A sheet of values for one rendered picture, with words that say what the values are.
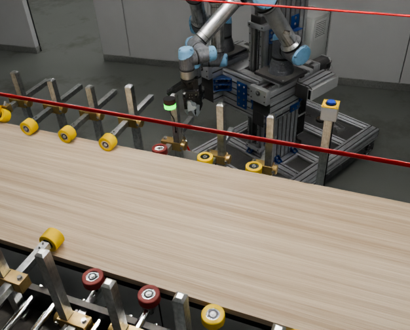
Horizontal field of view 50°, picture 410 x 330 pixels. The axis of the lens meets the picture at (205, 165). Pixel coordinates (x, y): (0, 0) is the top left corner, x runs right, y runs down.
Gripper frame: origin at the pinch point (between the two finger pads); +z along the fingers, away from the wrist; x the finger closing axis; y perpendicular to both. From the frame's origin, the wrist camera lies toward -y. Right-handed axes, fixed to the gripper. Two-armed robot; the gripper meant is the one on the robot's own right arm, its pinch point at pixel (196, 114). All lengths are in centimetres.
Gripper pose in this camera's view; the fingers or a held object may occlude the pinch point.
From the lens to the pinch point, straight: 268.0
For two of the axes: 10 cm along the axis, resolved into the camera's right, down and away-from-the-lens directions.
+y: 3.6, -5.7, 7.4
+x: -9.3, -1.9, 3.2
